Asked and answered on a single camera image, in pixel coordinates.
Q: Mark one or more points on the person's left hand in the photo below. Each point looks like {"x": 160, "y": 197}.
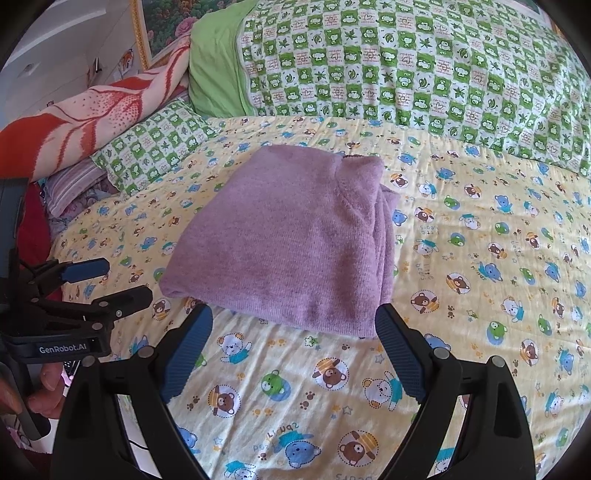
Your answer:
{"x": 48, "y": 387}

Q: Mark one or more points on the green checkered quilt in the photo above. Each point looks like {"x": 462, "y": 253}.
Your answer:
{"x": 392, "y": 69}

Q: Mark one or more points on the yellow bear-print bedsheet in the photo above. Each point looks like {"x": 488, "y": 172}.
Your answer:
{"x": 485, "y": 277}

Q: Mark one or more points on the purple striped cloth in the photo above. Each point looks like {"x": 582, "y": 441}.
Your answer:
{"x": 76, "y": 187}

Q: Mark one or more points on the purple knit sweater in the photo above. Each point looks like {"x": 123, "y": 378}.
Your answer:
{"x": 286, "y": 240}

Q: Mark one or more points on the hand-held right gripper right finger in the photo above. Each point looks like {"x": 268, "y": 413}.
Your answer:
{"x": 399, "y": 350}

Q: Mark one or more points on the framed landscape painting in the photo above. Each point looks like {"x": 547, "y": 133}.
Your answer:
{"x": 171, "y": 18}

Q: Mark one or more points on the white cabinet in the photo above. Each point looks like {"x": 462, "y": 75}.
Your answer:
{"x": 60, "y": 46}

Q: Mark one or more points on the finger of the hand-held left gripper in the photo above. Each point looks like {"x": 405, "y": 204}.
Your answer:
{"x": 120, "y": 302}
{"x": 83, "y": 270}

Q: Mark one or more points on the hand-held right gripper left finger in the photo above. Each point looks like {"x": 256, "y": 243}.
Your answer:
{"x": 189, "y": 350}

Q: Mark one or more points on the green checkered pillow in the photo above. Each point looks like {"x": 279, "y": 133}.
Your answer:
{"x": 152, "y": 147}

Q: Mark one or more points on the red cloth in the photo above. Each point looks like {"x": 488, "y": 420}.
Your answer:
{"x": 34, "y": 226}

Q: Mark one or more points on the orange and cream blanket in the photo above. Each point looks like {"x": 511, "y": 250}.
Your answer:
{"x": 92, "y": 110}

